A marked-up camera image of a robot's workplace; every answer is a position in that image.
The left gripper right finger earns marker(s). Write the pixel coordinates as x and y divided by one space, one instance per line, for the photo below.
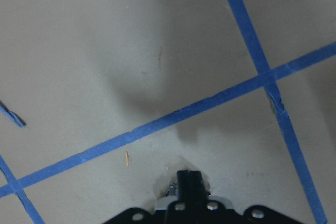
197 189

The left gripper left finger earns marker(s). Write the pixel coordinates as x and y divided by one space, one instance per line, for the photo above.
183 187

